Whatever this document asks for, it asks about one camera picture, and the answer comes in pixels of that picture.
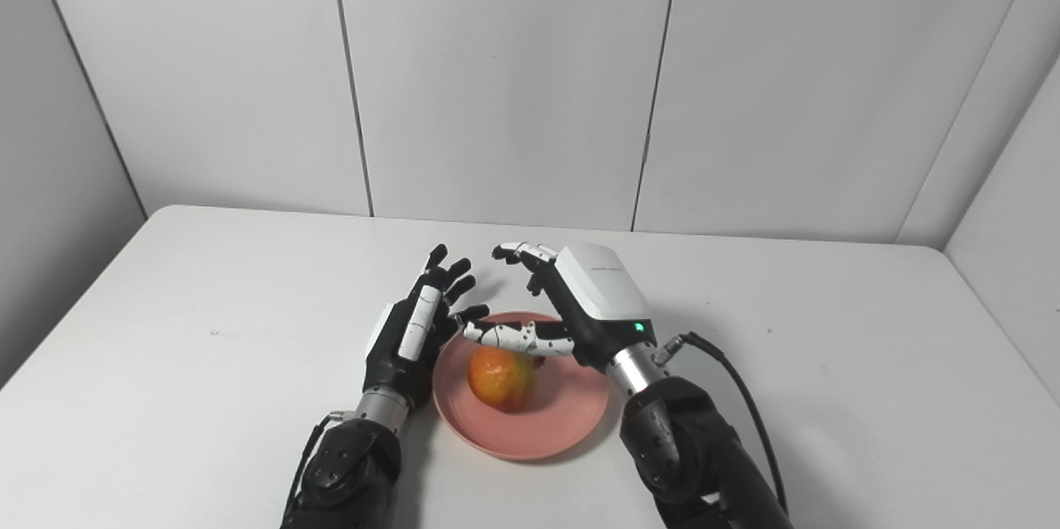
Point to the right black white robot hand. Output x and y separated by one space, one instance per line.
600 297

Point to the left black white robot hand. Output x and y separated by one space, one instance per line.
414 330

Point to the red orange pomegranate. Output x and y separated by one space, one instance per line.
499 380

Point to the pink round plate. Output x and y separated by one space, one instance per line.
546 417

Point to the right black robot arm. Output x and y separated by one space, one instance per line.
696 446

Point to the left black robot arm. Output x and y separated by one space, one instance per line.
352 463

